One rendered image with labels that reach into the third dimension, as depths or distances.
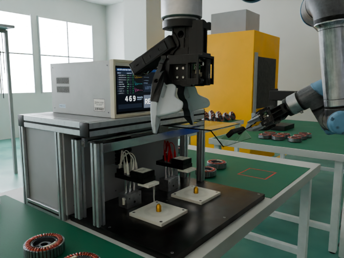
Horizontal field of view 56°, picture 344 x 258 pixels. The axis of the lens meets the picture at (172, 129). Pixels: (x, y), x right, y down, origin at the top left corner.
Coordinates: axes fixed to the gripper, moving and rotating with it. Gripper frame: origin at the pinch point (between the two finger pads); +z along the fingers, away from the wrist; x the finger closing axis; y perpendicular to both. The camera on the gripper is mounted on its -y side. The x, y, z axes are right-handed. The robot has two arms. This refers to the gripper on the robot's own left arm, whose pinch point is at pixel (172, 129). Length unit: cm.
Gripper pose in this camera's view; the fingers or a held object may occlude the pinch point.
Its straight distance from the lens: 62.9
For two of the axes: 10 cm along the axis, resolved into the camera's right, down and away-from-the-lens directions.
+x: 5.0, -1.3, 8.6
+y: 8.7, 0.7, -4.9
